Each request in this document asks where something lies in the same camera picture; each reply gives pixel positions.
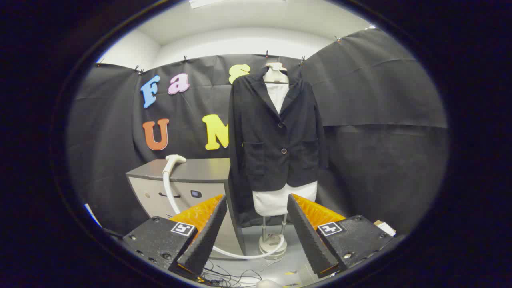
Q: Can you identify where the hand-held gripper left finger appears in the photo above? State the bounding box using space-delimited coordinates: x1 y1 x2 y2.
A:
122 194 228 280

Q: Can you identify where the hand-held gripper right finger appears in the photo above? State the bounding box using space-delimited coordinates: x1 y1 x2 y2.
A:
286 193 394 279

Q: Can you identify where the white steamer hose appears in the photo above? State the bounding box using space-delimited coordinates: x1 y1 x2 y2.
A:
162 176 286 260

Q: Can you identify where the white garment steamer head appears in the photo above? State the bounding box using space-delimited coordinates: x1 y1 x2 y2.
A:
162 154 187 188

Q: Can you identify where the black blazer jacket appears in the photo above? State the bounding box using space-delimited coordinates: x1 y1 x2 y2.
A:
228 66 329 192

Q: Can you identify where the white round base with poles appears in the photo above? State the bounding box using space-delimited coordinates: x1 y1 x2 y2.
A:
258 214 288 260

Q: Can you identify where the white dress form torso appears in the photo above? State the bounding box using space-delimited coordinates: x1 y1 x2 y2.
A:
252 82 318 217

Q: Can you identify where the grey cabinet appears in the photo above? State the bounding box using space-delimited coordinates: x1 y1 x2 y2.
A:
126 158 246 256

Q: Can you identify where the cardboard box with white label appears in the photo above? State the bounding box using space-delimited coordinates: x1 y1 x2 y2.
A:
374 220 397 237

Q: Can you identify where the black backdrop cloth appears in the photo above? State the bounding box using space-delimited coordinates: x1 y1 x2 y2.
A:
66 28 448 236

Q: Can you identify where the row of backdrop clips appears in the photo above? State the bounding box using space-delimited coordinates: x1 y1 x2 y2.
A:
95 36 342 74

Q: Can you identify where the ceiling light panel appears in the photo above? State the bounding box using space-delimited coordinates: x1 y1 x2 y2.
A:
189 0 286 8

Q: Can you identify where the tangle of thin floor cables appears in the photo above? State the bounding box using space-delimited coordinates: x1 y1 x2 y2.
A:
198 260 264 288

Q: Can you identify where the thick black cable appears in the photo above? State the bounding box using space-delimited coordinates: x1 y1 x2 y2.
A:
102 227 125 240

